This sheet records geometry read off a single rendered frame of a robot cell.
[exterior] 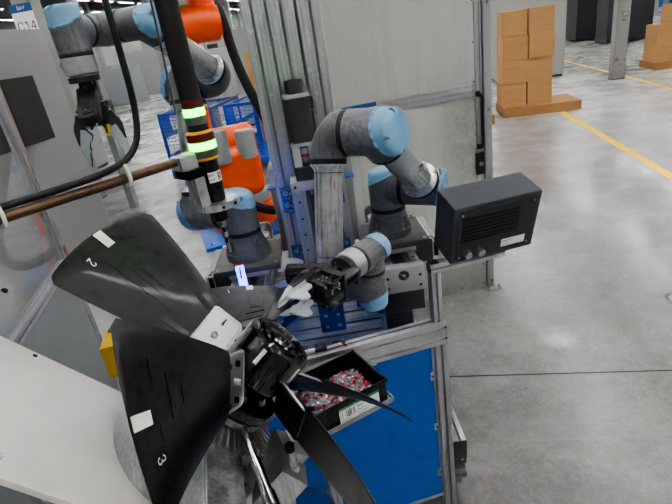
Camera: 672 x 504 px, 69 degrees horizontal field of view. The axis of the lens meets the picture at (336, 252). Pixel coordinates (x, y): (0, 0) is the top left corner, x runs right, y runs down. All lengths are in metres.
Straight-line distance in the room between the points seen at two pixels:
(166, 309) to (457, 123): 2.36
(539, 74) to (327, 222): 7.91
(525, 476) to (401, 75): 1.99
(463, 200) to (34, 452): 1.07
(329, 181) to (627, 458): 1.69
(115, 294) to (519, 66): 8.39
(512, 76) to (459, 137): 5.96
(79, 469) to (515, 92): 8.57
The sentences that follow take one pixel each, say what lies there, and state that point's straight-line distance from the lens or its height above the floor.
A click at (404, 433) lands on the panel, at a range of 1.74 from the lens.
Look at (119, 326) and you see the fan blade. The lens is 0.60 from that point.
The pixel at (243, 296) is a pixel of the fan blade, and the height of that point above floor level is 1.18.
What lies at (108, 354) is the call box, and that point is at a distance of 1.36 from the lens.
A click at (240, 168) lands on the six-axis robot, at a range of 4.77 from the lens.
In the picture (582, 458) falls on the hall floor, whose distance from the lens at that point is 2.35.
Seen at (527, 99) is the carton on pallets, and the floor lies 0.23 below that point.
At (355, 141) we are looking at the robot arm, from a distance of 1.20.
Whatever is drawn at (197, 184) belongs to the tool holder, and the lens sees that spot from 0.81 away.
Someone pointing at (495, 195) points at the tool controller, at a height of 1.23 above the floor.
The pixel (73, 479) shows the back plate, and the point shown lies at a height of 1.17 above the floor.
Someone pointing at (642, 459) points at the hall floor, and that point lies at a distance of 2.41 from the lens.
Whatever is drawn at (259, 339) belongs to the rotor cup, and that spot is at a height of 1.26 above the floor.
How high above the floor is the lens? 1.69
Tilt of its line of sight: 24 degrees down
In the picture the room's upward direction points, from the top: 9 degrees counter-clockwise
